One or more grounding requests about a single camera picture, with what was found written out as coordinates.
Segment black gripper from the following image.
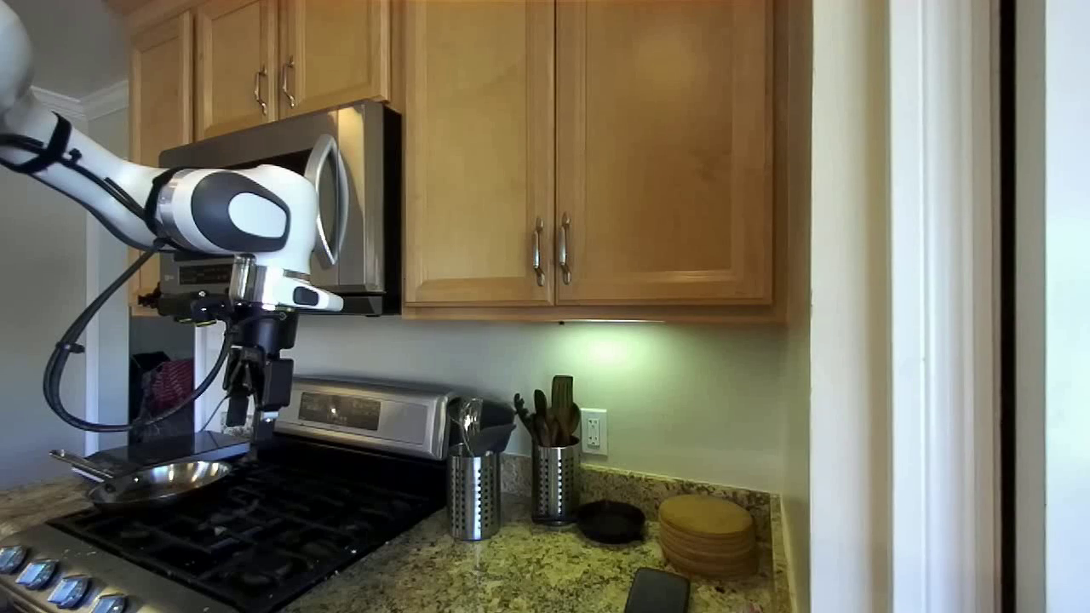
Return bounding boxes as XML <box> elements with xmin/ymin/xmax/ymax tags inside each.
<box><xmin>223</xmin><ymin>307</ymin><xmax>297</xmax><ymax>425</ymax></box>

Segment wooden cupboard door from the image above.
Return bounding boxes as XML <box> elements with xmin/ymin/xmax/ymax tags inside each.
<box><xmin>404</xmin><ymin>0</ymin><xmax>555</xmax><ymax>310</ymax></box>
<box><xmin>555</xmin><ymin>0</ymin><xmax>778</xmax><ymax>310</ymax></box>

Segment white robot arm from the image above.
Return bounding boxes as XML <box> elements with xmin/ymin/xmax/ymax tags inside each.
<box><xmin>0</xmin><ymin>5</ymin><xmax>345</xmax><ymax>411</ymax></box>

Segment steel frying pan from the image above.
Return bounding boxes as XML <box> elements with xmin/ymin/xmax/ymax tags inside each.
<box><xmin>53</xmin><ymin>450</ymin><xmax>231</xmax><ymax>507</ymax></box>

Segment stainless steel gas stove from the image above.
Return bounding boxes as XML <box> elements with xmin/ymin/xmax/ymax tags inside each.
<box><xmin>0</xmin><ymin>381</ymin><xmax>462</xmax><ymax>613</ymax></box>

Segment stainless steel microwave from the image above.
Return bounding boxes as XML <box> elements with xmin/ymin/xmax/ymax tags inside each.
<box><xmin>161</xmin><ymin>102</ymin><xmax>402</xmax><ymax>317</ymax></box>

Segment near steel utensil holder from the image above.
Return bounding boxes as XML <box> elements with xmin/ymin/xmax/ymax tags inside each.
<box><xmin>446</xmin><ymin>399</ymin><xmax>514</xmax><ymax>542</ymax></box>

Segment upper left wooden cabinets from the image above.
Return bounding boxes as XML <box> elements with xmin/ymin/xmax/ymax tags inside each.
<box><xmin>108</xmin><ymin>0</ymin><xmax>394</xmax><ymax>159</ymax></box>

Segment small black bowl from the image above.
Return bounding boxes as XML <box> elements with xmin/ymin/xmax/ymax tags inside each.
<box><xmin>574</xmin><ymin>502</ymin><xmax>645</xmax><ymax>547</ymax></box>

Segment black smartphone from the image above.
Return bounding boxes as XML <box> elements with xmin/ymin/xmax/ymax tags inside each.
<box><xmin>624</xmin><ymin>569</ymin><xmax>690</xmax><ymax>613</ymax></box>

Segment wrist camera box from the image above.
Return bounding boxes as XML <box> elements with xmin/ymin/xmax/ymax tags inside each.
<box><xmin>139</xmin><ymin>251</ymin><xmax>246</xmax><ymax>323</ymax></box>

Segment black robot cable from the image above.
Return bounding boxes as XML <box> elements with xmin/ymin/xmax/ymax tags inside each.
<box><xmin>42</xmin><ymin>249</ymin><xmax>247</xmax><ymax>436</ymax></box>

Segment white wall outlet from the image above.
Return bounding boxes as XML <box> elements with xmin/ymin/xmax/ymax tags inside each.
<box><xmin>579</xmin><ymin>410</ymin><xmax>611</xmax><ymax>457</ymax></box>

